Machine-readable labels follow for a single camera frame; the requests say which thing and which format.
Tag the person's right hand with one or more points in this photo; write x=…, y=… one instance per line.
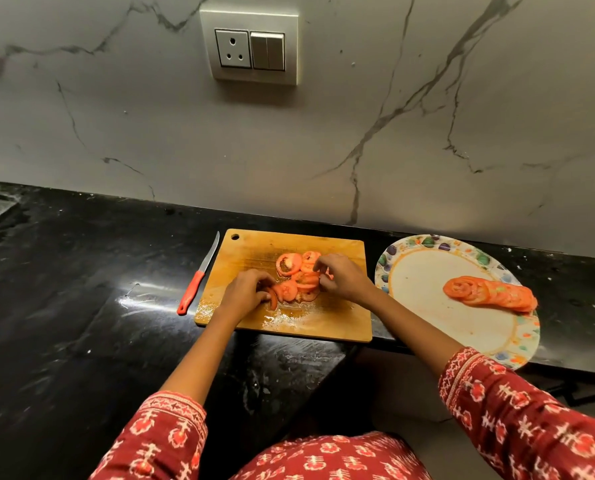
x=347, y=279

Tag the person's left hand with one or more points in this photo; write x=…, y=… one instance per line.
x=242, y=297

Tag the pile of tomato slices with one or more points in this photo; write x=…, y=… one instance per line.
x=288, y=290

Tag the floral rimmed plate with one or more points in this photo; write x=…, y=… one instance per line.
x=417, y=284

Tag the row of tomato slices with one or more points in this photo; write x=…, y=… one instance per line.
x=497, y=294

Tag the person's left forearm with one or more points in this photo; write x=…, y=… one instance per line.
x=197, y=359

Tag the person's right forearm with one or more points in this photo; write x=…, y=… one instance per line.
x=412, y=329

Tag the wooden cutting board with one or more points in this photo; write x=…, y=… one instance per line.
x=247, y=249

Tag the brown lower cabinet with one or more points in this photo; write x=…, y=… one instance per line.
x=402, y=384

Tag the red patterned left sleeve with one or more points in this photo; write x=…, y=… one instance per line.
x=152, y=439

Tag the red patterned sleeve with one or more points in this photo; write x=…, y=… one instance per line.
x=527, y=419
x=152, y=439

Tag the red patterned tunic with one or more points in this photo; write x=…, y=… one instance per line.
x=327, y=457

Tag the red patterned right sleeve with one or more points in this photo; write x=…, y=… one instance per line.
x=527, y=419

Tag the wall socket and switch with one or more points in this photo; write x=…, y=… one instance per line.
x=250, y=47

